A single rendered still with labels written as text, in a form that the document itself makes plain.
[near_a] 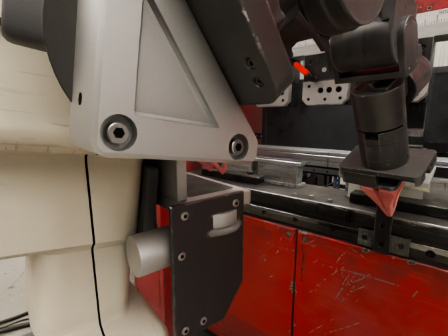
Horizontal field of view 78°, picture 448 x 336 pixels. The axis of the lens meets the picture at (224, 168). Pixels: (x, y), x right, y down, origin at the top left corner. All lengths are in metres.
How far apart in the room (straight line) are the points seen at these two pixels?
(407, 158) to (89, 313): 0.42
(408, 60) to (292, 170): 0.76
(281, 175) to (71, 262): 0.87
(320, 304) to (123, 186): 0.85
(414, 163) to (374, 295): 0.61
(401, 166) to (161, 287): 1.23
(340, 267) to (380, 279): 0.11
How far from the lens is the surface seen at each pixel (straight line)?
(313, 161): 1.31
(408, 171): 0.40
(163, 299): 1.48
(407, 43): 0.35
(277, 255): 1.04
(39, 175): 0.29
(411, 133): 0.97
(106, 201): 0.31
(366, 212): 0.87
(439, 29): 0.96
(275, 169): 1.09
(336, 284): 0.99
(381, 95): 0.36
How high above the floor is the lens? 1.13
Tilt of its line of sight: 10 degrees down
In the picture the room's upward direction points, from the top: straight up
